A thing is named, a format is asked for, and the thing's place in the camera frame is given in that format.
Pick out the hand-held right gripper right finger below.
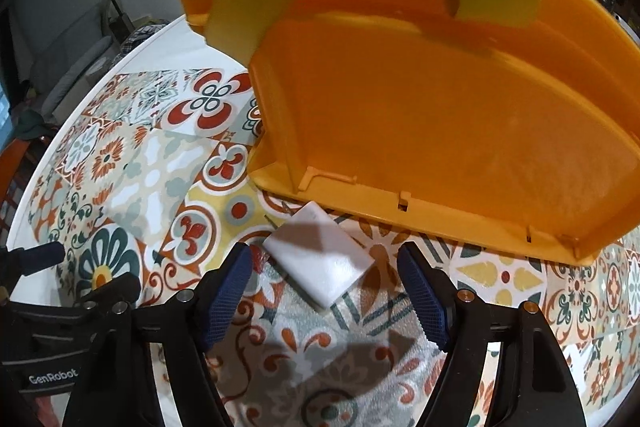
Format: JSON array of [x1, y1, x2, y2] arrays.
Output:
[[397, 242, 588, 427]]

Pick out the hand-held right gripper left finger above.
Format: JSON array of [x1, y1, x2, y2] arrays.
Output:
[[62, 243, 253, 427]]

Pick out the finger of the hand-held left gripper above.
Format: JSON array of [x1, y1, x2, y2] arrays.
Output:
[[0, 241, 66, 304], [75, 272, 143, 314]]

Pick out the white rectangular block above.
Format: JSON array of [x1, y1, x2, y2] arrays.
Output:
[[262, 201, 377, 309]]

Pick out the orange plastic bin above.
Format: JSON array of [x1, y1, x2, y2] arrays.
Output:
[[166, 0, 640, 265]]

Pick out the patterned tile table mat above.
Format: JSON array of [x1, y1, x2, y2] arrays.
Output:
[[27, 67, 640, 427]]

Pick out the grey cushion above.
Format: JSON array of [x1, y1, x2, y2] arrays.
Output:
[[30, 34, 114, 108]]

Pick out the camouflage cloth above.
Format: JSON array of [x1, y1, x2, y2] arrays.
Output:
[[122, 23, 167, 54]]

